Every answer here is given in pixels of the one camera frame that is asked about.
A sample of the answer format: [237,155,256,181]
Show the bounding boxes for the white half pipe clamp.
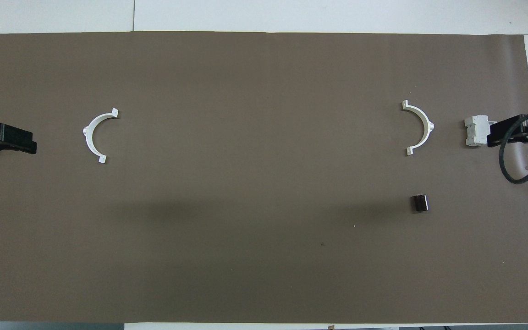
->
[401,100,435,157]
[82,108,119,164]

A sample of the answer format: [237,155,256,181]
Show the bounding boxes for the white circuit breaker block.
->
[464,115,497,148]

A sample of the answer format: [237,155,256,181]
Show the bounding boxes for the small dark brown block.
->
[410,194,431,213]

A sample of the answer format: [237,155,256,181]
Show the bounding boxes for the brown table mat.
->
[0,31,528,324]

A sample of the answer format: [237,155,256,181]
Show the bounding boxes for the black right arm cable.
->
[498,107,528,185]

